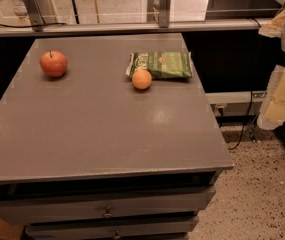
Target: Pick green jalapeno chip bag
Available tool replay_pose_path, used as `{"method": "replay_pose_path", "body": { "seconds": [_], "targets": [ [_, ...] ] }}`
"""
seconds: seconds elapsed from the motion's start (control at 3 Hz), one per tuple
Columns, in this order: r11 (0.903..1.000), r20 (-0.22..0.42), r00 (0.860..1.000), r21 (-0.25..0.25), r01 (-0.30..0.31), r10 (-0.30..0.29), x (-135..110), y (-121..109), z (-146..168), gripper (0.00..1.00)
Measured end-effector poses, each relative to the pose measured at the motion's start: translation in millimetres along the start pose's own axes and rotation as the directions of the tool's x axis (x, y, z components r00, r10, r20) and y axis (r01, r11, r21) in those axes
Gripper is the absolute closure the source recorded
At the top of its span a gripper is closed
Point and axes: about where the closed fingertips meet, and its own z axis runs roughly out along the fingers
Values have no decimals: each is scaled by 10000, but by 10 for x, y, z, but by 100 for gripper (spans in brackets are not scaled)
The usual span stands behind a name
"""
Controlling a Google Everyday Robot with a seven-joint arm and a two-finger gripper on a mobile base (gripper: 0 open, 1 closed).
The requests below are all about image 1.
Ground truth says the upper grey drawer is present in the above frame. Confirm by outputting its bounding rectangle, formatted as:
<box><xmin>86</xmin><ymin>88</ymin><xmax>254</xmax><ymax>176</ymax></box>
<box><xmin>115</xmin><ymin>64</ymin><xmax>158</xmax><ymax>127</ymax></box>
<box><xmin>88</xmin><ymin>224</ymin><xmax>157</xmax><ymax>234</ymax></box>
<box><xmin>0</xmin><ymin>186</ymin><xmax>215</xmax><ymax>225</ymax></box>

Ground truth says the orange fruit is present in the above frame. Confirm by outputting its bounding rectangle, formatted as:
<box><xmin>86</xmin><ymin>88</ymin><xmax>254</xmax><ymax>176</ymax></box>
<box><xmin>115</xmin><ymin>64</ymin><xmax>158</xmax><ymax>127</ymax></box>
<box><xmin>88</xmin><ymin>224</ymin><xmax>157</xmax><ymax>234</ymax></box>
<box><xmin>132</xmin><ymin>70</ymin><xmax>152</xmax><ymax>90</ymax></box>

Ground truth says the metal upright bracket centre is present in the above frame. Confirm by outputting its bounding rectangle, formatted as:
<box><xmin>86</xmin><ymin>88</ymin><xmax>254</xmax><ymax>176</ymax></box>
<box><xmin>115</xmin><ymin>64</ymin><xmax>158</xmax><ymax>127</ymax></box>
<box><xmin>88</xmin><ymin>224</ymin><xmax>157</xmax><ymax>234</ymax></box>
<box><xmin>158</xmin><ymin>0</ymin><xmax>171</xmax><ymax>28</ymax></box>

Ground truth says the grey metal rail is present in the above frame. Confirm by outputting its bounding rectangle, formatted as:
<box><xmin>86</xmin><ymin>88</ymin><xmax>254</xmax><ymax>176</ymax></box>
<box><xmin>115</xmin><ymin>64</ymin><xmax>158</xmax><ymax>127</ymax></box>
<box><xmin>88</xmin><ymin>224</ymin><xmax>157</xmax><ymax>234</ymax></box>
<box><xmin>0</xmin><ymin>18</ymin><xmax>270</xmax><ymax>37</ymax></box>

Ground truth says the upper metal drawer knob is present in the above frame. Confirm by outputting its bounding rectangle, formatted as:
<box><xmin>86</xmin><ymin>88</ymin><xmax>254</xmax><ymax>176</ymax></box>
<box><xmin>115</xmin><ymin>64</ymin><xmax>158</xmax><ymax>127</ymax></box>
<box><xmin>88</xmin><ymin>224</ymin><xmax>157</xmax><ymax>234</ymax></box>
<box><xmin>102</xmin><ymin>207</ymin><xmax>113</xmax><ymax>218</ymax></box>

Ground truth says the red apple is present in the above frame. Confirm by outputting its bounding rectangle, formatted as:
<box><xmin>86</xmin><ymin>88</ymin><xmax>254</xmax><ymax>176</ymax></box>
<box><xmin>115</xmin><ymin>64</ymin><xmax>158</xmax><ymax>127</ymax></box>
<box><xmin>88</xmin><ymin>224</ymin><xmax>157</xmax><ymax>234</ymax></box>
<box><xmin>40</xmin><ymin>50</ymin><xmax>67</xmax><ymax>77</ymax></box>

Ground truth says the black cable on rail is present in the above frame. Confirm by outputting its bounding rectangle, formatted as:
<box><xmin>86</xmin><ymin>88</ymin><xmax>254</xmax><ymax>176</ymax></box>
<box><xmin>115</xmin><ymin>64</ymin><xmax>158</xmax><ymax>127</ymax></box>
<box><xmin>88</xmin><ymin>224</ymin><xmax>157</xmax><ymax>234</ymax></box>
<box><xmin>0</xmin><ymin>19</ymin><xmax>68</xmax><ymax>29</ymax></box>

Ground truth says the grey drawer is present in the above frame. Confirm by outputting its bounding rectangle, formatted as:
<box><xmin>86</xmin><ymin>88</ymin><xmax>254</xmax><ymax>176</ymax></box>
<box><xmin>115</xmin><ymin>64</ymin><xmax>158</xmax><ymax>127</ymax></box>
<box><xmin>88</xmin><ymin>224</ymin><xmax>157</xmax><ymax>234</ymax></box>
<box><xmin>0</xmin><ymin>186</ymin><xmax>215</xmax><ymax>225</ymax></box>
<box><xmin>26</xmin><ymin>215</ymin><xmax>199</xmax><ymax>240</ymax></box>

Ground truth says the metal drawer knob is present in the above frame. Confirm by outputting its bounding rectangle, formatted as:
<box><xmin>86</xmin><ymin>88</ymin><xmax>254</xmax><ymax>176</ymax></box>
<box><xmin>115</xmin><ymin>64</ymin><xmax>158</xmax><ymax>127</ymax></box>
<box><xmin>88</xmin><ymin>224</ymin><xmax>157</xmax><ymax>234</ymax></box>
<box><xmin>102</xmin><ymin>207</ymin><xmax>113</xmax><ymax>218</ymax></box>
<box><xmin>112</xmin><ymin>230</ymin><xmax>121</xmax><ymax>240</ymax></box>

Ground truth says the grey wall-mounted metal box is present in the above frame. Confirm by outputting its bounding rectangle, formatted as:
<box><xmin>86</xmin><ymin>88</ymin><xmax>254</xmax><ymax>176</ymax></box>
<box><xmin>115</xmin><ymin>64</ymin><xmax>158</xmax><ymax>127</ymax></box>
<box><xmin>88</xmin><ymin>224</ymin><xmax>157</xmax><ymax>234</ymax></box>
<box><xmin>206</xmin><ymin>91</ymin><xmax>266</xmax><ymax>117</ymax></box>

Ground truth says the metal upright bracket left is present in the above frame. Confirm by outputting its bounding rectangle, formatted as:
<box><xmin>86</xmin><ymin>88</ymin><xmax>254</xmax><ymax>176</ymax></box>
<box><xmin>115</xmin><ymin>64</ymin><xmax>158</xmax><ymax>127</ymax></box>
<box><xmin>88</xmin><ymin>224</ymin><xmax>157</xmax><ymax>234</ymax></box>
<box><xmin>23</xmin><ymin>0</ymin><xmax>43</xmax><ymax>32</ymax></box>

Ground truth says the lower grey drawer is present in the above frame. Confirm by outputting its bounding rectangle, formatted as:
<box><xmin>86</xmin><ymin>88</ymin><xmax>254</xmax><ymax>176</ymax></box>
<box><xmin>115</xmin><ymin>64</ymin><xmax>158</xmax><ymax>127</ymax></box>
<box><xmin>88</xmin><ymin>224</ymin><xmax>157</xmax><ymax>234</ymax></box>
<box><xmin>26</xmin><ymin>215</ymin><xmax>199</xmax><ymax>240</ymax></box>

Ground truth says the lower metal drawer knob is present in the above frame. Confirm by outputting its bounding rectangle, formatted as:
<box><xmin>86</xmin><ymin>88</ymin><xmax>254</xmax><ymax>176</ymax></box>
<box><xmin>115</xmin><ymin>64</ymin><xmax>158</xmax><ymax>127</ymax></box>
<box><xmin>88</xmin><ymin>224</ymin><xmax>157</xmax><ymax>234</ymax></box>
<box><xmin>112</xmin><ymin>230</ymin><xmax>121</xmax><ymax>240</ymax></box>

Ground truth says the metal upright bracket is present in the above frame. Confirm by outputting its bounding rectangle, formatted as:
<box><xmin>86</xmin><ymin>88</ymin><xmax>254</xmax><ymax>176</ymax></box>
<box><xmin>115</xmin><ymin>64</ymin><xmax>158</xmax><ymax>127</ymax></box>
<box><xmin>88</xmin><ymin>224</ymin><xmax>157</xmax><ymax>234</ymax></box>
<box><xmin>158</xmin><ymin>0</ymin><xmax>171</xmax><ymax>28</ymax></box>
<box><xmin>23</xmin><ymin>0</ymin><xmax>43</xmax><ymax>32</ymax></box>

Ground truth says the grey drawer cabinet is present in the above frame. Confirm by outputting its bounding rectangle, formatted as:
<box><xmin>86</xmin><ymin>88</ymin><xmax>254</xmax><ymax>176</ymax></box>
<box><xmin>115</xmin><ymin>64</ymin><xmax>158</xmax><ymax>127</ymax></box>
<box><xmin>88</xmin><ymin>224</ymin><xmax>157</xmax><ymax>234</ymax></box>
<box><xmin>0</xmin><ymin>34</ymin><xmax>233</xmax><ymax>240</ymax></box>

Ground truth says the green jalapeno chip bag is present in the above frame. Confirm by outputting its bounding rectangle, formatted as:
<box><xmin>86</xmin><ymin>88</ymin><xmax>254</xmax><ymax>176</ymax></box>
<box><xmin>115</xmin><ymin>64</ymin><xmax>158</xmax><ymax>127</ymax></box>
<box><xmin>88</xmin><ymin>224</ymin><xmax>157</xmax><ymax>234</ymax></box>
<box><xmin>126</xmin><ymin>52</ymin><xmax>193</xmax><ymax>79</ymax></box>

